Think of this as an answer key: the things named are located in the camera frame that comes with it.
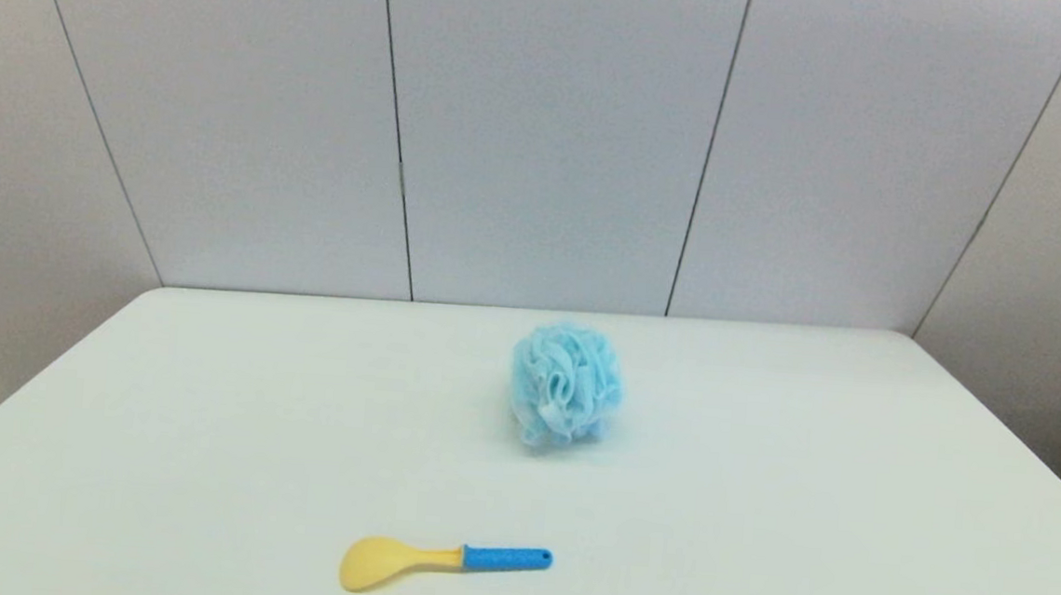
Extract yellow spoon with blue handle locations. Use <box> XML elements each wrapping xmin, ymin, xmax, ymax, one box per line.
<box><xmin>338</xmin><ymin>534</ymin><xmax>555</xmax><ymax>595</ymax></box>

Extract light blue mesh bath sponge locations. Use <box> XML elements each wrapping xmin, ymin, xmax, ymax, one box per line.
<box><xmin>506</xmin><ymin>318</ymin><xmax>629</xmax><ymax>454</ymax></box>

